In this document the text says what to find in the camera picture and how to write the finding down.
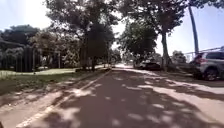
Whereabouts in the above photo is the grass verge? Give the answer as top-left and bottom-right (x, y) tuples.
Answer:
(0, 67), (103, 96)

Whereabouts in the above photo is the grey asphalt road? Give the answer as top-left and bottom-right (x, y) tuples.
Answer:
(24, 64), (224, 128)

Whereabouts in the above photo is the pale kerb line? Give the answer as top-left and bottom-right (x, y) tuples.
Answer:
(14, 69), (113, 128)

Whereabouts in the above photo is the leaning pole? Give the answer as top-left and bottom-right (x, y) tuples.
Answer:
(187, 3), (200, 56)

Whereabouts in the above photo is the pale dirt roadside strip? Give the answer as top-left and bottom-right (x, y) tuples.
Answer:
(0, 71), (106, 128)

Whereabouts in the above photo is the row of trees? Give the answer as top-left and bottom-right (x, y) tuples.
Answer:
(0, 0), (123, 73)

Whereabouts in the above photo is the dark metal fence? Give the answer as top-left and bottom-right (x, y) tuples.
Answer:
(0, 45), (64, 73)

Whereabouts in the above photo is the silver car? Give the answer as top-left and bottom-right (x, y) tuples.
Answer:
(192, 50), (224, 82)

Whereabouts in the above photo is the large roadside tree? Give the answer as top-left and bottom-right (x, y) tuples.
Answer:
(118, 0), (189, 73)

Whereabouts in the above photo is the dark car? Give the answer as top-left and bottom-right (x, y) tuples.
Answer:
(137, 59), (162, 71)

